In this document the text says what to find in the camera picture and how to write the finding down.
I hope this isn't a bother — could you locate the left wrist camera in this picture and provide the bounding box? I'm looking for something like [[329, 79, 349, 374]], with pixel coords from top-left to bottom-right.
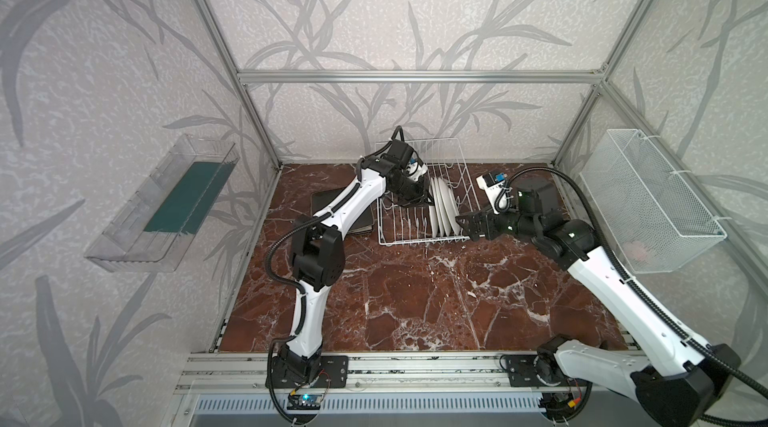
[[405, 157, 428, 182]]

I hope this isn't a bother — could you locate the white round plate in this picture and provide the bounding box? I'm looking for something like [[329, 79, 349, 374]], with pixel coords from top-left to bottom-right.
[[437, 177, 460, 236], [428, 180, 441, 238], [444, 183, 462, 235], [431, 178, 452, 237]]

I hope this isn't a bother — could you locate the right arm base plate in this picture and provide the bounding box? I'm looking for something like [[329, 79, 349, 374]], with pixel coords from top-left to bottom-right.
[[499, 354, 590, 387]]

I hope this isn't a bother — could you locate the white wire dish rack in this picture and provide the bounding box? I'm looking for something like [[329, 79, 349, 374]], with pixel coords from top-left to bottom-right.
[[375, 138, 481, 247]]

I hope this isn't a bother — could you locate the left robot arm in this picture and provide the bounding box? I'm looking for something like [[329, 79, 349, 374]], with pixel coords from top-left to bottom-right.
[[278, 139, 434, 372]]

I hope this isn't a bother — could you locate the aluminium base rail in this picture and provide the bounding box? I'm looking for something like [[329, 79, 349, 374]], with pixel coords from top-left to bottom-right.
[[173, 351, 679, 395]]

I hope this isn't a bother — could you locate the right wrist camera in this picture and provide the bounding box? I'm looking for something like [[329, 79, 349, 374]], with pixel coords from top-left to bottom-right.
[[476, 171, 508, 214]]

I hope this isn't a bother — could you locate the clear plastic wall bin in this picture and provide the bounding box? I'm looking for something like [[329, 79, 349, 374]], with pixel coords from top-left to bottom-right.
[[85, 134, 240, 273]]

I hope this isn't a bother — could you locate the white mesh wall basket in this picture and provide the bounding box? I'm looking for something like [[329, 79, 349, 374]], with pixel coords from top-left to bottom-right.
[[580, 129, 727, 274]]

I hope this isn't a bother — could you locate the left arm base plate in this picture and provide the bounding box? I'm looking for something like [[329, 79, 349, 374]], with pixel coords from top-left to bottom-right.
[[266, 354, 349, 389]]

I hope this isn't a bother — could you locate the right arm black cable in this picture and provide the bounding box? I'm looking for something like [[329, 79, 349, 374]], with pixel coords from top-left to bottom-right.
[[497, 165, 768, 427]]

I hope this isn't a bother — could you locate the green mat in bin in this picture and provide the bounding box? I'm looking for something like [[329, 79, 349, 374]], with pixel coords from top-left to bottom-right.
[[144, 162, 236, 235]]

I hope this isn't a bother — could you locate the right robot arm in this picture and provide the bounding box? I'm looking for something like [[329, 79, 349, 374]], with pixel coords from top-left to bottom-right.
[[457, 171, 732, 426]]

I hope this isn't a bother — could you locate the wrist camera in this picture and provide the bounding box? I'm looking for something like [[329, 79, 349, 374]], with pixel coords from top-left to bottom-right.
[[476, 171, 508, 214], [405, 157, 428, 182]]

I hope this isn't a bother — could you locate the green led circuit board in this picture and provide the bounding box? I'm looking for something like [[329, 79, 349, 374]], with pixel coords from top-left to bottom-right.
[[286, 391, 326, 412]]

